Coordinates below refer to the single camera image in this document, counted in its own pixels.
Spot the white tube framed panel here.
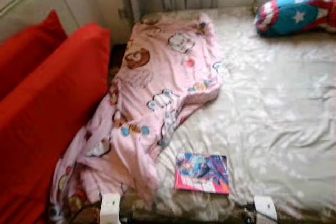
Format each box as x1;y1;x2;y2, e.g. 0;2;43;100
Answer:
0;0;80;44

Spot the small red upholstered cushion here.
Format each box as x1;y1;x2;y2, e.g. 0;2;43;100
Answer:
0;10;68;101

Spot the pink cartoon print blanket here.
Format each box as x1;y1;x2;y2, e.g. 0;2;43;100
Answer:
48;14;224;222

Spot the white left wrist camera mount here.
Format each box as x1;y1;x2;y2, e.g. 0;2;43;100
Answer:
100;193;122;224

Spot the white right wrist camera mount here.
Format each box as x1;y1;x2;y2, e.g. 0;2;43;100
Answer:
254;195;278;224

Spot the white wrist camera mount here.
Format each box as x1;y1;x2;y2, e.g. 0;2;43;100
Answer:
100;193;122;224
254;195;278;224

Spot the colourful illustrated book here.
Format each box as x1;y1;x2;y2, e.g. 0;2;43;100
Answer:
174;152;230;195

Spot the large red upholstered cushion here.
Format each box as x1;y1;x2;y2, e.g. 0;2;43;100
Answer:
0;22;112;224

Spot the star shield shaped pillow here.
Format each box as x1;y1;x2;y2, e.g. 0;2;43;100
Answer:
255;0;336;37

